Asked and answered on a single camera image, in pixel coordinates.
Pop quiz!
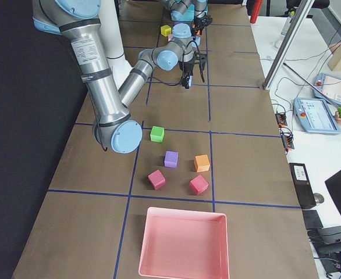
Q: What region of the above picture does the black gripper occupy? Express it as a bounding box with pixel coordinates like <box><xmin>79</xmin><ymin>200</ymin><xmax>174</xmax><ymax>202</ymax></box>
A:
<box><xmin>193</xmin><ymin>17</ymin><xmax>204</xmax><ymax>29</ymax></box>
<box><xmin>181</xmin><ymin>61</ymin><xmax>195</xmax><ymax>88</ymax></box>

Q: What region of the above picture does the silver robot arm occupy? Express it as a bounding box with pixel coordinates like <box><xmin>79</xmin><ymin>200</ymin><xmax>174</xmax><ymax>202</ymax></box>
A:
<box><xmin>32</xmin><ymin>1</ymin><xmax>193</xmax><ymax>153</ymax></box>
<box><xmin>158</xmin><ymin>0</ymin><xmax>212</xmax><ymax>31</ymax></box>

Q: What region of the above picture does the teal plastic bin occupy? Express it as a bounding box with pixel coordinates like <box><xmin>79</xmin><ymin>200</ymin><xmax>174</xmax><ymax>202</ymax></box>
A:
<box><xmin>170</xmin><ymin>2</ymin><xmax>208</xmax><ymax>22</ymax></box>

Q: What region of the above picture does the yellow foam block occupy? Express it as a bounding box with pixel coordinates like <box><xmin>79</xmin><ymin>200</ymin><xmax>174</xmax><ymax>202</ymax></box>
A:
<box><xmin>160</xmin><ymin>24</ymin><xmax>172</xmax><ymax>37</ymax></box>

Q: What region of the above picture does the red cylinder object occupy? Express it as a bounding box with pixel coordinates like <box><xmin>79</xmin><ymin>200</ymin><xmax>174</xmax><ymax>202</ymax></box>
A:
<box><xmin>250</xmin><ymin>0</ymin><xmax>263</xmax><ymax>24</ymax></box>

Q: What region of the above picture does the green foam block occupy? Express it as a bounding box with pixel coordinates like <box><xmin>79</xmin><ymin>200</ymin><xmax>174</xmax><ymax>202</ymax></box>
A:
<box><xmin>150</xmin><ymin>126</ymin><xmax>165</xmax><ymax>143</ymax></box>

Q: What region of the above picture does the purple foam block right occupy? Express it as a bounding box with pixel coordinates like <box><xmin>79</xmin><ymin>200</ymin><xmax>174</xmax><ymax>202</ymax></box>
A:
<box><xmin>164</xmin><ymin>151</ymin><xmax>179</xmax><ymax>168</ymax></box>

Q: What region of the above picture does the orange foam block right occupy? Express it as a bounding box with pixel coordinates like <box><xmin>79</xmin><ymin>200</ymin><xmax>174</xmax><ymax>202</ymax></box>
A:
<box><xmin>194</xmin><ymin>155</ymin><xmax>211</xmax><ymax>173</ymax></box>

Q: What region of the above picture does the crimson foam block near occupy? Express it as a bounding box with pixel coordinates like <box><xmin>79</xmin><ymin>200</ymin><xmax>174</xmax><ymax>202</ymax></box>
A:
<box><xmin>147</xmin><ymin>170</ymin><xmax>166</xmax><ymax>190</ymax></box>

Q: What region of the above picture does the crimson foam block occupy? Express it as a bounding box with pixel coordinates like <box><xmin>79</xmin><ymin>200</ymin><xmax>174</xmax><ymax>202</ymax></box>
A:
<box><xmin>189</xmin><ymin>175</ymin><xmax>209</xmax><ymax>195</ymax></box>
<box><xmin>147</xmin><ymin>170</ymin><xmax>166</xmax><ymax>190</ymax></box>

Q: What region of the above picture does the crimson foam block far right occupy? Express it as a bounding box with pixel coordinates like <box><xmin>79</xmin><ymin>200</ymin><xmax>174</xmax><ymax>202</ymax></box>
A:
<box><xmin>189</xmin><ymin>175</ymin><xmax>209</xmax><ymax>195</ymax></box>

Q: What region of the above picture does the teach pendant near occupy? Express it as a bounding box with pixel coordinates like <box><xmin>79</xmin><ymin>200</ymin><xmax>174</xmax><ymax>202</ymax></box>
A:
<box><xmin>293</xmin><ymin>98</ymin><xmax>340</xmax><ymax>135</ymax></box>

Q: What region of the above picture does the teach pendant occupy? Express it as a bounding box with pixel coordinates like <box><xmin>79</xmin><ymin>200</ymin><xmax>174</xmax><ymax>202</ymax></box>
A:
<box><xmin>293</xmin><ymin>98</ymin><xmax>340</xmax><ymax>135</ymax></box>
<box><xmin>314</xmin><ymin>73</ymin><xmax>341</xmax><ymax>106</ymax></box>

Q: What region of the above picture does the black box with label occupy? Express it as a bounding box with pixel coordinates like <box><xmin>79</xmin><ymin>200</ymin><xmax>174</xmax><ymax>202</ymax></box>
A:
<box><xmin>289</xmin><ymin>163</ymin><xmax>316</xmax><ymax>209</ymax></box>

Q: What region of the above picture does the teach pendant far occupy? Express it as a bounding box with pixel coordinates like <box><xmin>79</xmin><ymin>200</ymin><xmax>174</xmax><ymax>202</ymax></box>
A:
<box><xmin>314</xmin><ymin>73</ymin><xmax>341</xmax><ymax>106</ymax></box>

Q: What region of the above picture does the pink plastic bin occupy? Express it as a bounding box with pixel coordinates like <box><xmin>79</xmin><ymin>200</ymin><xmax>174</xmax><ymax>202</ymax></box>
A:
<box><xmin>138</xmin><ymin>207</ymin><xmax>230</xmax><ymax>278</ymax></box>

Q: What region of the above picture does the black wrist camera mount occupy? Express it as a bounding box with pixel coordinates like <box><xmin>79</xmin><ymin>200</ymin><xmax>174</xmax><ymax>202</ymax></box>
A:
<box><xmin>194</xmin><ymin>51</ymin><xmax>208</xmax><ymax>83</ymax></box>

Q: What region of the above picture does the white pedestal column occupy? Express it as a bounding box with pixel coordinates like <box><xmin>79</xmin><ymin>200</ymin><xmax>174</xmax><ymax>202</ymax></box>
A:
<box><xmin>99</xmin><ymin>0</ymin><xmax>132</xmax><ymax>88</ymax></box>

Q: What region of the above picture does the aluminium frame post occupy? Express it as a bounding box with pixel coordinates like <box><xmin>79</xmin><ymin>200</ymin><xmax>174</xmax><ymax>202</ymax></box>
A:
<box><xmin>262</xmin><ymin>0</ymin><xmax>315</xmax><ymax>90</ymax></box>

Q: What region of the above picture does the green handled reacher tool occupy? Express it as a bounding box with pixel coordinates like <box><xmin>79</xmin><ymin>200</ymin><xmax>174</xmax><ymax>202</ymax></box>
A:
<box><xmin>283</xmin><ymin>62</ymin><xmax>341</xmax><ymax>131</ymax></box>

